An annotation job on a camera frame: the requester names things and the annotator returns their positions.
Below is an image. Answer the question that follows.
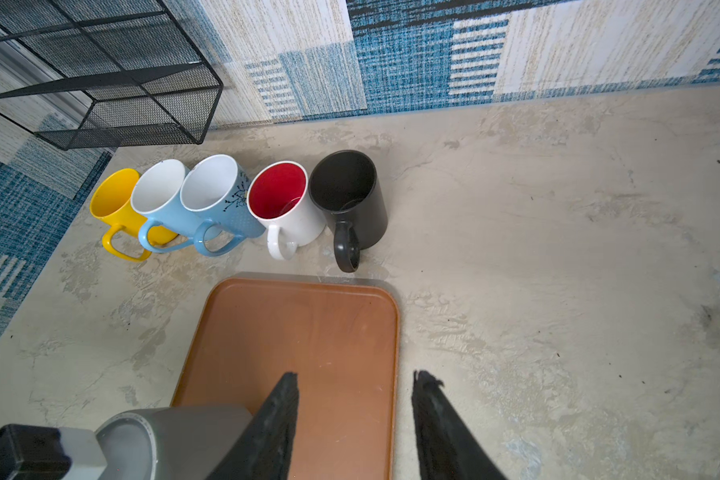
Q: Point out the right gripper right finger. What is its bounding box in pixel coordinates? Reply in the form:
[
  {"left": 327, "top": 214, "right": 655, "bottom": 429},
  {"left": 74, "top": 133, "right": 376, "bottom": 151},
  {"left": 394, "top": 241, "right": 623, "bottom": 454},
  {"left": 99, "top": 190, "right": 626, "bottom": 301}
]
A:
[{"left": 411, "top": 370, "right": 506, "bottom": 480}]

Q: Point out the light blue mug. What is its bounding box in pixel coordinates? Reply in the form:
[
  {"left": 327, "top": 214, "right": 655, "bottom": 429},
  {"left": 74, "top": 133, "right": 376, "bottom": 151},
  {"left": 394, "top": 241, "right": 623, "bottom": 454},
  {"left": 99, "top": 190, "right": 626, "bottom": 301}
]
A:
[{"left": 131, "top": 159, "right": 203, "bottom": 253}]

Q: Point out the grey mug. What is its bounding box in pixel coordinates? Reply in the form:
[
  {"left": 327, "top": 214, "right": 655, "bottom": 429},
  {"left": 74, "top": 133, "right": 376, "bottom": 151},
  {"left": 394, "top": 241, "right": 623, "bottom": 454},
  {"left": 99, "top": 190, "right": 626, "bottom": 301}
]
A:
[{"left": 96, "top": 405, "right": 252, "bottom": 479}]

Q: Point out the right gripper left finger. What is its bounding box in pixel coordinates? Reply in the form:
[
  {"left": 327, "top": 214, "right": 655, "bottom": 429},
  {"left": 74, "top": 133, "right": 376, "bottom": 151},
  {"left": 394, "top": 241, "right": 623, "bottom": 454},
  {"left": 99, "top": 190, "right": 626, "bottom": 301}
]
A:
[{"left": 207, "top": 372, "right": 299, "bottom": 479}]

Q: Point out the brown plastic tray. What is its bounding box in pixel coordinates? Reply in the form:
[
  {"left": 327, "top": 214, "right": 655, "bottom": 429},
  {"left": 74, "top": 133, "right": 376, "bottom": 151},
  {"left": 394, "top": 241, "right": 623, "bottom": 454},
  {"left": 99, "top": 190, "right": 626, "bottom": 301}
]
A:
[{"left": 172, "top": 277, "right": 400, "bottom": 479}]

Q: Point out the yellow mug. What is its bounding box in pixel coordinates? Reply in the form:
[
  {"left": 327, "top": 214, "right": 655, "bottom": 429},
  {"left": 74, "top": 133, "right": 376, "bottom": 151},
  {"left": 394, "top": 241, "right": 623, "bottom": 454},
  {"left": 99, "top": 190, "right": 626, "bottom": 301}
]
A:
[{"left": 90, "top": 168, "right": 152, "bottom": 262}]

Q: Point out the black wire shelf rack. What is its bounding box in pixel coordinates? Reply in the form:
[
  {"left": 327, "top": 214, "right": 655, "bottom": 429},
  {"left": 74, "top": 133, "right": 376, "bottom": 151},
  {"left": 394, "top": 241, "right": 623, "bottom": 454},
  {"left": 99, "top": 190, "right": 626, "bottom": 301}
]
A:
[{"left": 0, "top": 1, "right": 223, "bottom": 151}]

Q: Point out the black mug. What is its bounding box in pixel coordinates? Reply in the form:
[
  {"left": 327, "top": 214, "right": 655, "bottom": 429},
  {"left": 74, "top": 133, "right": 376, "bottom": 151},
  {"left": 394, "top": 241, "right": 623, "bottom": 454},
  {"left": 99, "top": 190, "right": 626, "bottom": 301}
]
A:
[{"left": 308, "top": 150, "right": 388, "bottom": 273}]

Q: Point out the white mug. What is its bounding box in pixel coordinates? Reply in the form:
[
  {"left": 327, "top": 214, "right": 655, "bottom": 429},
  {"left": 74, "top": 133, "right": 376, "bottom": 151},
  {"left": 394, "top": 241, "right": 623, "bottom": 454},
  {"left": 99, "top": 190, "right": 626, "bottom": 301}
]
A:
[{"left": 247, "top": 161, "right": 326, "bottom": 260}]

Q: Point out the teal blue mug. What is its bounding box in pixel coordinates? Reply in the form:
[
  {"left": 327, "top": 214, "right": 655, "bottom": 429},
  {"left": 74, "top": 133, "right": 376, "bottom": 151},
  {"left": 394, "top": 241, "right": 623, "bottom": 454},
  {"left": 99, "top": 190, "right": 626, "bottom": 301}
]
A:
[{"left": 180, "top": 154, "right": 265, "bottom": 257}]

